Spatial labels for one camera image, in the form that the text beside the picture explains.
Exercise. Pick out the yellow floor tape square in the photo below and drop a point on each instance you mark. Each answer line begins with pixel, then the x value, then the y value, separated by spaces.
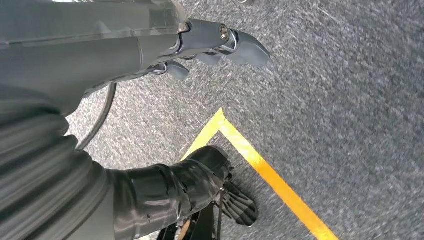
pixel 265 169

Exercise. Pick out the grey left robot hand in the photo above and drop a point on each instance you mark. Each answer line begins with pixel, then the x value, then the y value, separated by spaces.
pixel 82 49

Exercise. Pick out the black robot leg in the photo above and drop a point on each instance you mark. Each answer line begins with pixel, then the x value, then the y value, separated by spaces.
pixel 165 192

